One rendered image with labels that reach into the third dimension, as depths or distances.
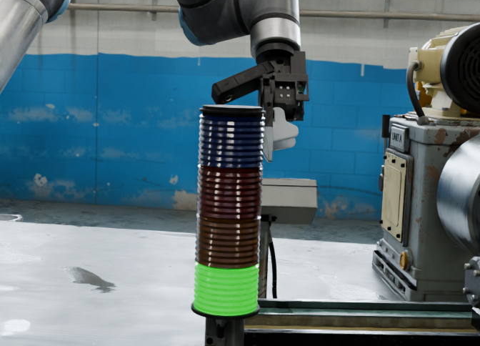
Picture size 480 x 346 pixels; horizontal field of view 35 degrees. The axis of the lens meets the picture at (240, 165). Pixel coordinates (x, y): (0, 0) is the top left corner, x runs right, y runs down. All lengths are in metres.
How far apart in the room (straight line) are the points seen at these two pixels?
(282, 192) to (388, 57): 5.49
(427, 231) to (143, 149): 5.49
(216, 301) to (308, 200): 0.53
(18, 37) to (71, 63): 5.26
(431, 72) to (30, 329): 0.96
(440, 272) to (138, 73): 5.51
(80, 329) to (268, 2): 0.66
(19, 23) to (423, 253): 0.99
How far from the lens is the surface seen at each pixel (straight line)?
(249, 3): 1.40
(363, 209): 6.73
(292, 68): 1.33
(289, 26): 1.36
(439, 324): 1.13
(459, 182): 1.35
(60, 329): 1.36
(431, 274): 1.54
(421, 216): 1.51
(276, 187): 1.20
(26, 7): 1.80
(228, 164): 0.66
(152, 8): 6.71
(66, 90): 7.04
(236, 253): 0.68
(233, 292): 0.69
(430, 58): 1.68
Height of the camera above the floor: 1.25
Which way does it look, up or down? 7 degrees down
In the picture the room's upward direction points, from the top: 2 degrees clockwise
